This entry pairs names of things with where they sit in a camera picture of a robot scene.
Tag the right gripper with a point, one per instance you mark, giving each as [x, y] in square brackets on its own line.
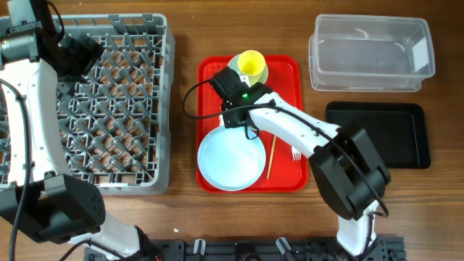
[228, 121]

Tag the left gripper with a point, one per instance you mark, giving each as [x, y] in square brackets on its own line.
[90, 51]

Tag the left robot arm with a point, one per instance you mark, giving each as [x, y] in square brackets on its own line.
[40, 64]

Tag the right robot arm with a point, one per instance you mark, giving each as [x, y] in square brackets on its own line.
[348, 170]

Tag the grey dishwasher rack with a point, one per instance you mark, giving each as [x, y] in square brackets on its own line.
[115, 130]

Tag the small light green saucer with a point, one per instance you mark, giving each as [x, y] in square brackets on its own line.
[248, 79]

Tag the yellow plastic cup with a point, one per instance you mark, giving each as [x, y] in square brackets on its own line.
[251, 62]

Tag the wooden chopstick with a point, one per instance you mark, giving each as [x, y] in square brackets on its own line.
[272, 152]

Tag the large light blue plate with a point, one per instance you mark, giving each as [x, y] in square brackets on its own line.
[231, 159]

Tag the white plastic fork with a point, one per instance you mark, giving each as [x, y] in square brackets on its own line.
[296, 154]

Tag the red plastic tray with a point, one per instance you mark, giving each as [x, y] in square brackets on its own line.
[287, 175]

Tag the clear plastic bin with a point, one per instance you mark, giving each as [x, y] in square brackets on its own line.
[366, 53]

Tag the black plastic tray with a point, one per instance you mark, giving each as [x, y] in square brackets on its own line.
[397, 130]

